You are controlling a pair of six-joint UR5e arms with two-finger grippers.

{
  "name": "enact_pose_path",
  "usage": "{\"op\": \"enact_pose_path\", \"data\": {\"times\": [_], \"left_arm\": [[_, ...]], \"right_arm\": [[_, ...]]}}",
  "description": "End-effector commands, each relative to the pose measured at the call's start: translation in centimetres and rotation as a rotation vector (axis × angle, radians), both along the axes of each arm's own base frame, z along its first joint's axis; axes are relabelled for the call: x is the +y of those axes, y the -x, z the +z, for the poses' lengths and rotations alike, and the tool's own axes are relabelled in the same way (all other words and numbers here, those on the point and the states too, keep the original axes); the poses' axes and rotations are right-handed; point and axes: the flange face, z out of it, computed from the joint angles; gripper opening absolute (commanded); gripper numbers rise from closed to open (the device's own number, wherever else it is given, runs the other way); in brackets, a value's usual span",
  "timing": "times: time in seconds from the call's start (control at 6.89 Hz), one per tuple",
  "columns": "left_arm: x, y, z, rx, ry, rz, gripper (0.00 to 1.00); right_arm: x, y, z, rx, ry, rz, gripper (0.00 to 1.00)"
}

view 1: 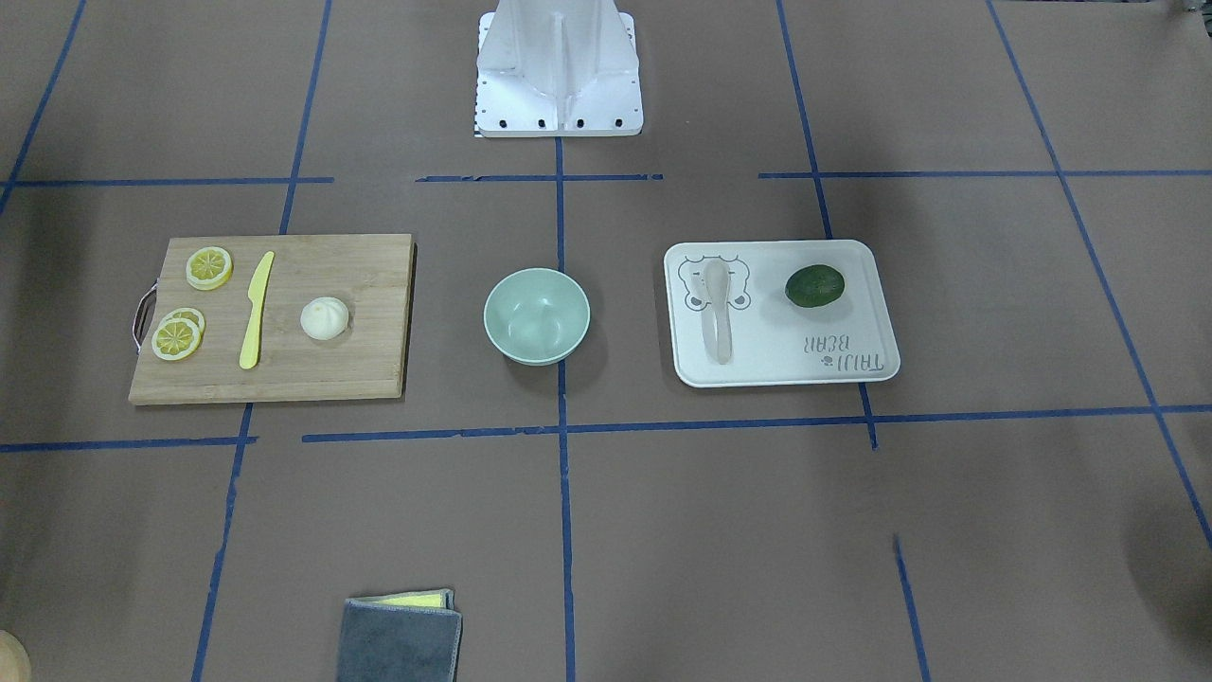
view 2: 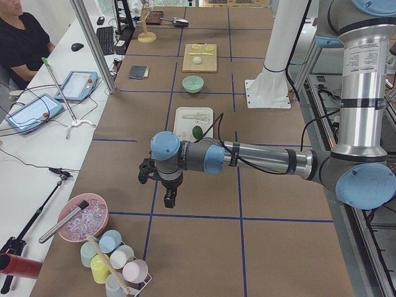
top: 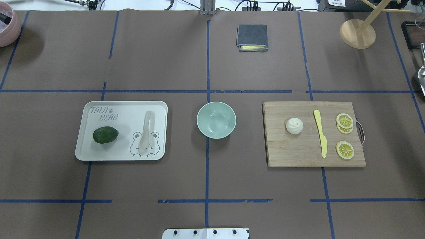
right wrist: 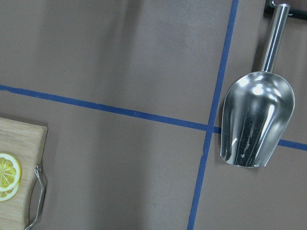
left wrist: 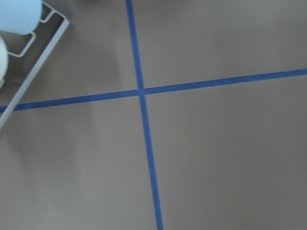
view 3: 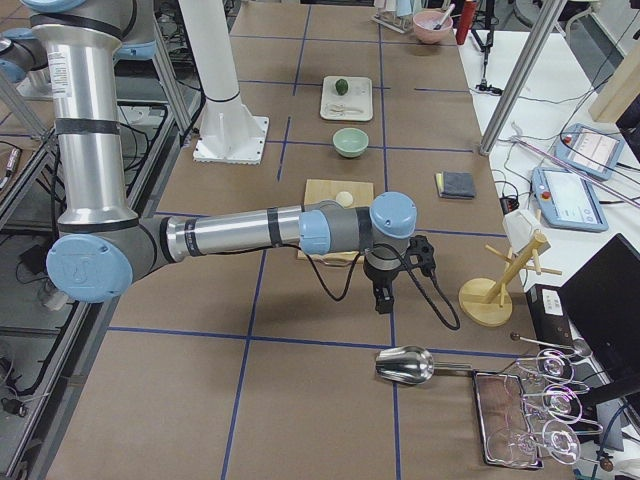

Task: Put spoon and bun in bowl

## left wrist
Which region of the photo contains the light blue cup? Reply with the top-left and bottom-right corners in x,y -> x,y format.
0,0 -> 43,35

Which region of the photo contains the white wire cup rack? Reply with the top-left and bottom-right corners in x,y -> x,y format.
0,1 -> 70,126

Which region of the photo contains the pale green cup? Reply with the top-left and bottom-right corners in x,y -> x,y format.
0,36 -> 9,80

